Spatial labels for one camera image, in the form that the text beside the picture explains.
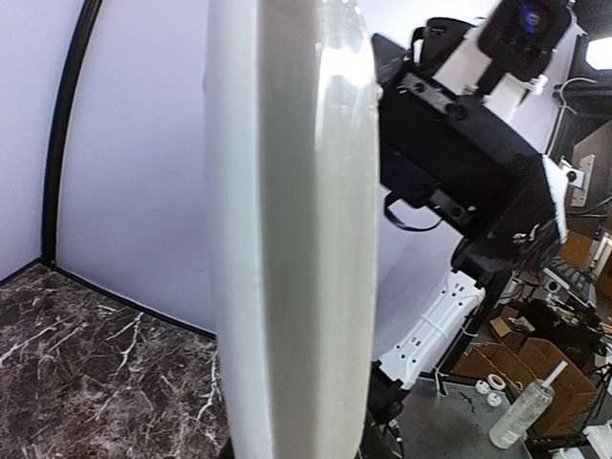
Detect white remote control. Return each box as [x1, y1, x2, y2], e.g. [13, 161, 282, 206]
[205, 1, 380, 458]

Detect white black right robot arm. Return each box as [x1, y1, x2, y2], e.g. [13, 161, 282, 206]
[367, 1, 575, 426]

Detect brown cardboard box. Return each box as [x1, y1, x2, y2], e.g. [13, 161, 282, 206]
[452, 339, 597, 437]

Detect clear plastic squeeze bottle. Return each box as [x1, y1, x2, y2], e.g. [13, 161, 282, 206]
[489, 361, 568, 449]

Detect black vertical frame post left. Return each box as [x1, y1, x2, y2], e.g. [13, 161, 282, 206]
[41, 0, 103, 267]

